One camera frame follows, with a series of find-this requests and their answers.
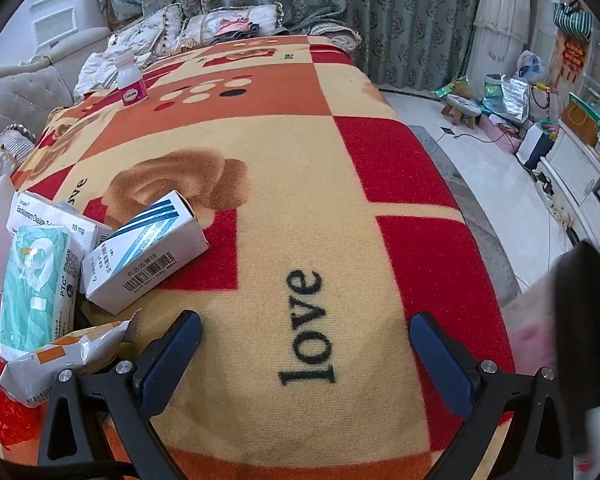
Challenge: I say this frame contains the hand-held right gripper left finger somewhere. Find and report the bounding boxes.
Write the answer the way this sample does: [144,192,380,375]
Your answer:
[37,310,203,480]

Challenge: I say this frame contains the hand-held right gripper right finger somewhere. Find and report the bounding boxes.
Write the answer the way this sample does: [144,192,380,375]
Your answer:
[409,311,576,480]

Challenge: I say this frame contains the white box blue stripes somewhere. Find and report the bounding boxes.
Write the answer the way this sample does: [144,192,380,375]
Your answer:
[82,190,211,316]

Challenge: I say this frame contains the orange white wrapper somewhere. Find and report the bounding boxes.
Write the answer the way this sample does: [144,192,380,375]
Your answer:
[0,317,138,403]

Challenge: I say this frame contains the black trash bin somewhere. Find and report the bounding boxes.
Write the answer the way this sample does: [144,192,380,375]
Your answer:
[552,240,600,466]

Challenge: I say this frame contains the teal patterned box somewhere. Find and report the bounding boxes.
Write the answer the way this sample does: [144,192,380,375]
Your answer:
[0,224,81,358]

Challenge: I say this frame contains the red plastic bag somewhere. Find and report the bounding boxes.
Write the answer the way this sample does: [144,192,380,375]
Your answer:
[0,357,46,446]

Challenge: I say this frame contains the long white tablet box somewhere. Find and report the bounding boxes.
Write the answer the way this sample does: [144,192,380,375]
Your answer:
[7,190,113,266]

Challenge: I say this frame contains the pink white cloth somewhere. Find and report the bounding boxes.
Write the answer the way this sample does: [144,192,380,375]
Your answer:
[500,280,561,376]

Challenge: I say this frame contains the red orange printed blanket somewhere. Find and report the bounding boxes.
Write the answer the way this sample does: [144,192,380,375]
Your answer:
[0,35,518,480]

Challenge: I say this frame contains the white and black bag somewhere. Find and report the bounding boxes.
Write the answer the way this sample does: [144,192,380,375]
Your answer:
[517,125,556,171]

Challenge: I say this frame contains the pink mat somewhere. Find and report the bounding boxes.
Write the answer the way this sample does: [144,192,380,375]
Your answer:
[480,112,523,153]

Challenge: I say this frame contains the white TV cabinet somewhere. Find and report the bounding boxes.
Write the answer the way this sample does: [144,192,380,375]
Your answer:
[537,72,600,271]

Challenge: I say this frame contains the small round stool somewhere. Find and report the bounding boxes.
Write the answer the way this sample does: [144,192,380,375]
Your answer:
[442,95,483,128]

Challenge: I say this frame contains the beige bolster pillow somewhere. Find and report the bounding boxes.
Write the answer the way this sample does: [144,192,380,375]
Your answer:
[0,127,38,201]

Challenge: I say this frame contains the green packet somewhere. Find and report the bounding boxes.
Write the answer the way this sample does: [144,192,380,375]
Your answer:
[434,76,473,101]

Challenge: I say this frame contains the green foil bag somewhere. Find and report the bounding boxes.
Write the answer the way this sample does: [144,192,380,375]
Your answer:
[482,74,503,111]

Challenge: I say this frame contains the silver foil bag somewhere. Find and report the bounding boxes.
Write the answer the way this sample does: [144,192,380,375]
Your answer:
[500,74,533,123]

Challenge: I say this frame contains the white pill bottle pink label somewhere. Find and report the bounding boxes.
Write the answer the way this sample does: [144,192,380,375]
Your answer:
[114,51,148,108]

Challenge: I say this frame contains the yellow gift bag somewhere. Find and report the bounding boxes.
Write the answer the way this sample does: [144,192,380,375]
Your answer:
[560,92,600,147]

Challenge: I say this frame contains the white crumpled cloth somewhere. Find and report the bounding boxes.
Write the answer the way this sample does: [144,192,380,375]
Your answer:
[72,47,153,101]

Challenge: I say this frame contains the white blue plastic bag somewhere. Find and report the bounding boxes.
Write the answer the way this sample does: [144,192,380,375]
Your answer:
[517,50,548,86]

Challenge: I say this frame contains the beige embroidered pillow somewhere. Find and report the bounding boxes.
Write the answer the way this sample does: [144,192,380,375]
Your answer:
[102,2,186,58]
[180,4,286,46]

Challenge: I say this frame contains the red hanging decoration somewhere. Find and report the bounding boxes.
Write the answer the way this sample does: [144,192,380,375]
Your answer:
[555,35,588,93]

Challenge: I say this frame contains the dark cloth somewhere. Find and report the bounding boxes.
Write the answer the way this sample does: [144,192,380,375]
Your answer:
[212,30,261,43]

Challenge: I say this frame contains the white lace cover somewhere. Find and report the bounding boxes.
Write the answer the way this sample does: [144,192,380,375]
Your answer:
[467,0,533,86]

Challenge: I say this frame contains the striped tote bag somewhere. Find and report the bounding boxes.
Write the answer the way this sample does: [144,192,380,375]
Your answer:
[552,1,593,43]

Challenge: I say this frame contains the white panelled door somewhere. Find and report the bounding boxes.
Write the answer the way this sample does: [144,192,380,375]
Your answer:
[10,0,111,56]

